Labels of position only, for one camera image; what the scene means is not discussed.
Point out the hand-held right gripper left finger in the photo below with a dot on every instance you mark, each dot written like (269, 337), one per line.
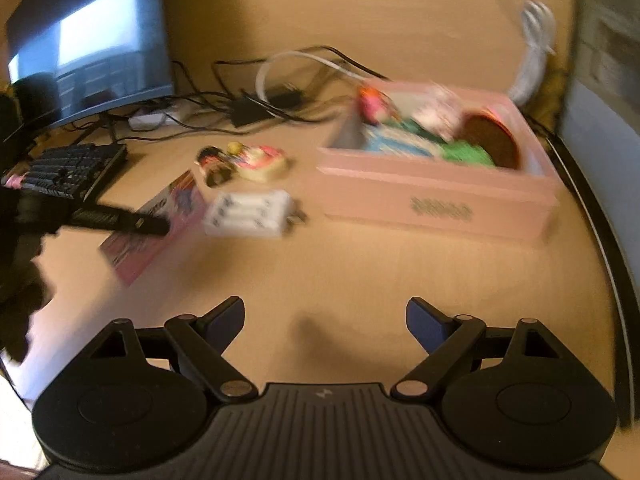
(225, 321)

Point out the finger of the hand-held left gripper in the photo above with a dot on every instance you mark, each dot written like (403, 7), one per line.
(145, 224)

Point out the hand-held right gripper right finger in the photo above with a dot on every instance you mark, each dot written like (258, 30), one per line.
(425, 322)

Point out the pink printed card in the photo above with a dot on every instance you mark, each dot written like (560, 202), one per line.
(150, 250)

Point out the small dark toy figure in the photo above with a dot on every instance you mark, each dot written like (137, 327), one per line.
(215, 167)

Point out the white battery charger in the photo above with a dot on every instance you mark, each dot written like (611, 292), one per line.
(245, 212)

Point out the pink cardboard box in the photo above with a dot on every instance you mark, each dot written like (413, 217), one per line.
(380, 200)

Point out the small cream toy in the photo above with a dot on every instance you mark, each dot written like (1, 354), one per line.
(262, 164)

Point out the brown round bowl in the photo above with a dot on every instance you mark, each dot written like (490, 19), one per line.
(490, 140)

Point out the white pink toy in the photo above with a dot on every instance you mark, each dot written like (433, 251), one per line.
(440, 110)

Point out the person's left hand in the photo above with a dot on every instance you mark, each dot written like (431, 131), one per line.
(20, 290)

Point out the black keyboard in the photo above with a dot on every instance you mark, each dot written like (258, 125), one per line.
(70, 167)

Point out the white power strip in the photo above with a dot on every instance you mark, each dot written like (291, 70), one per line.
(147, 120)

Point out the black power adapter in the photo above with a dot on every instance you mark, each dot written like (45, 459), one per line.
(250, 112)

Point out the computer monitor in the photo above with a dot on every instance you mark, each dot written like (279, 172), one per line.
(100, 35)

